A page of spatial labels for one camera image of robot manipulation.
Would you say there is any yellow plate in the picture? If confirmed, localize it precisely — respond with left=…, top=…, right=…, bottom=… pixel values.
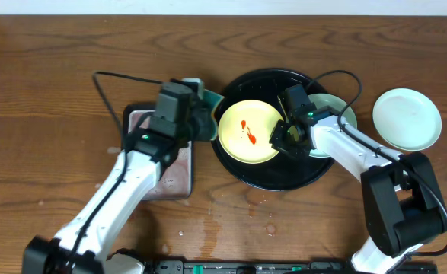
left=218, top=100, right=283, bottom=164

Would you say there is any mint plate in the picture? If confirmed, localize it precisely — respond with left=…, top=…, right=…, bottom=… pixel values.
left=306, top=93, right=359, bottom=159
left=372, top=88, right=442, bottom=151

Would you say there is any green and yellow sponge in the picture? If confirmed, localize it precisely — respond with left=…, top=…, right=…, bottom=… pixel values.
left=203, top=89, right=225, bottom=115

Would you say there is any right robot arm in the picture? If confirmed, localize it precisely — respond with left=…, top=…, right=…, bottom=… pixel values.
left=269, top=108, right=447, bottom=273

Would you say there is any black round serving tray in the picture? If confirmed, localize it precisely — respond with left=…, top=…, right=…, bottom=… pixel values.
left=211, top=68, right=335, bottom=191

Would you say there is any black rectangular soapy tray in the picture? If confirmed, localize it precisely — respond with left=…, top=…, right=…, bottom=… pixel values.
left=123, top=103, right=193, bottom=201

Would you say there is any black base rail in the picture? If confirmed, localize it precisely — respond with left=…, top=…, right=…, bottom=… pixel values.
left=152, top=259, right=439, bottom=274

